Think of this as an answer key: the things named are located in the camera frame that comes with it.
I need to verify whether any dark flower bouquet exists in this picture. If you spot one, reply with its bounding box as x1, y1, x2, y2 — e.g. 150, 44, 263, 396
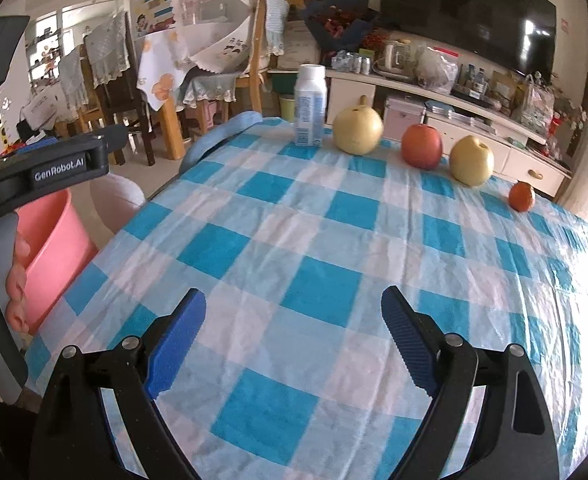
300, 0, 379, 53

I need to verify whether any black flat television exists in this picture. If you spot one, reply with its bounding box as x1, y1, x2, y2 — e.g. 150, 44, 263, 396
379, 0, 556, 81

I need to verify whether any dark wooden chair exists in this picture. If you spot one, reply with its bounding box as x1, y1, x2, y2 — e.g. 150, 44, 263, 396
83, 11, 156, 166

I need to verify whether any white mesh food cover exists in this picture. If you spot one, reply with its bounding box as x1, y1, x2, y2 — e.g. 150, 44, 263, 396
170, 0, 254, 74

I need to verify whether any yellow pear right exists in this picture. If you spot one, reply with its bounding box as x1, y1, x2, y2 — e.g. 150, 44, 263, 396
449, 136, 495, 188

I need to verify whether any pink plastic trash bin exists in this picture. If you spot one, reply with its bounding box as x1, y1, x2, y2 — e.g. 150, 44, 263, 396
18, 190, 97, 335

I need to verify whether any yellow pear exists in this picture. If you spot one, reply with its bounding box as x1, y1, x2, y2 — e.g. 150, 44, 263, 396
449, 136, 495, 188
333, 96, 384, 156

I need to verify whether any blue cushion chair back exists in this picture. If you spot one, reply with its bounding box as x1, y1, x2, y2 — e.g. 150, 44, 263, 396
178, 110, 263, 176

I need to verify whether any electric kettle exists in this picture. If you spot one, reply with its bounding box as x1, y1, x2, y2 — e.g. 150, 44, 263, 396
379, 39, 415, 78

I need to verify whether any wooden chair light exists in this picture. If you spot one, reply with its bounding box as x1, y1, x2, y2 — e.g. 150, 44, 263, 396
187, 0, 291, 122

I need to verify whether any white tv cabinet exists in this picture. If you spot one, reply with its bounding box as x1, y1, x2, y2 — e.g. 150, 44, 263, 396
326, 70, 572, 197

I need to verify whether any white milk bottle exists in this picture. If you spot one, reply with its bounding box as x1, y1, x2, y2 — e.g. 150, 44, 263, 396
294, 64, 327, 146

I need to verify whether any red apple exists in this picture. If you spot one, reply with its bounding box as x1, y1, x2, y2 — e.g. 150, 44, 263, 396
400, 124, 443, 170

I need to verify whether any blue white checkered tablecloth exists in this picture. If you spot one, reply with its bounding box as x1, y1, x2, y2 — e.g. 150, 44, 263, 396
27, 119, 588, 479

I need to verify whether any person's left hand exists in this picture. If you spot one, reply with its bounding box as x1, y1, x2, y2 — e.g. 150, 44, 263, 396
0, 234, 31, 421

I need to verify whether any small orange tangerine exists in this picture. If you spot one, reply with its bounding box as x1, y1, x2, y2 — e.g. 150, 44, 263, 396
508, 181, 536, 212

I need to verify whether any yellow pear left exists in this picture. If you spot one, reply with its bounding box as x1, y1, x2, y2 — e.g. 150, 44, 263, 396
333, 96, 384, 156

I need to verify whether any green waste bin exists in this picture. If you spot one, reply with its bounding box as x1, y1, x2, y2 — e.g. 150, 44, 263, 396
279, 94, 295, 122

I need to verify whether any white floral dining tablecloth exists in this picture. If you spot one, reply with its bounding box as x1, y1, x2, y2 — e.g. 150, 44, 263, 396
134, 28, 195, 112

